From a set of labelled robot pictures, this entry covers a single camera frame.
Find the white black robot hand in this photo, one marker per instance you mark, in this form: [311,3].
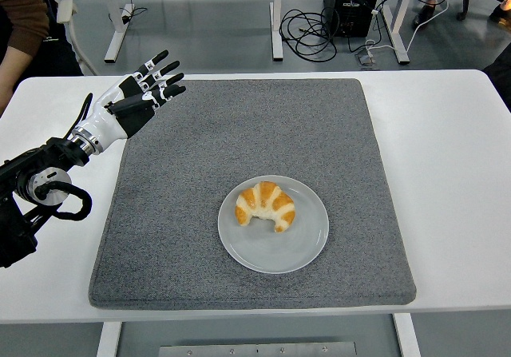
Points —
[105,123]

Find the croissant bread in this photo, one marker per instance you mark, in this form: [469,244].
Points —
[263,197]

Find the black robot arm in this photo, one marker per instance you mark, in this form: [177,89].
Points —
[16,173]

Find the person's forearm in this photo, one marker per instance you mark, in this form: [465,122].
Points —
[16,69]

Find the grey round plate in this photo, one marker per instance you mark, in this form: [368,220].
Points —
[275,253]

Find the grey metal plate with screws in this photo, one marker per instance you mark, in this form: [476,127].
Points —
[255,350]

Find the white desk leg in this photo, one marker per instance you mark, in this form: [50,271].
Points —
[276,33]
[116,45]
[399,49]

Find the white chair armrest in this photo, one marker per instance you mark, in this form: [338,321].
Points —
[66,9]

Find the person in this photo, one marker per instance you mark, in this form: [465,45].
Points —
[24,9]

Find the grey fabric mat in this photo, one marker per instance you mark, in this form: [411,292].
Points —
[259,133]

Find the white table leg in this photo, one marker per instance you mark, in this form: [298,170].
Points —
[108,341]
[407,339]

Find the black computer tower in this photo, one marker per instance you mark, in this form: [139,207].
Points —
[351,17]

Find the grey floor socket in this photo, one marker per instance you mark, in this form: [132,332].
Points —
[367,60]

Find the dark fabric object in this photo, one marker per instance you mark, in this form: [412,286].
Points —
[501,81]

